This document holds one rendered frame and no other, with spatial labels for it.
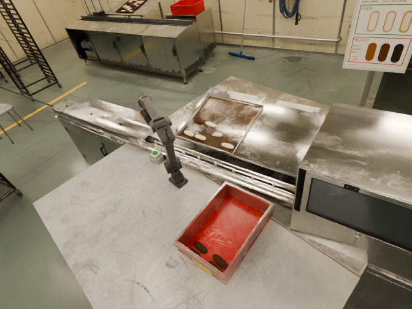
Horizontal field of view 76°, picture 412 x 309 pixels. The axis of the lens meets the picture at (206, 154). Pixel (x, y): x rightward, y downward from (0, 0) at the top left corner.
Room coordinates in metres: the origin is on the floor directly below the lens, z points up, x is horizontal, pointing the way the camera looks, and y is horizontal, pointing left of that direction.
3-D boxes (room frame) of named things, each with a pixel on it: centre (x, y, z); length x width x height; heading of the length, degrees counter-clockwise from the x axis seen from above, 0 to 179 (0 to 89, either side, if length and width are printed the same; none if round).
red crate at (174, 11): (5.21, -0.21, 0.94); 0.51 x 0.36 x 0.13; 52
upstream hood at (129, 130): (2.12, 0.90, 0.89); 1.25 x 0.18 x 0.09; 48
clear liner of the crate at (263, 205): (0.77, -0.03, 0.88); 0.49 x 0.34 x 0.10; 134
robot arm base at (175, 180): (1.22, 0.22, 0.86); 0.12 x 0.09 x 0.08; 37
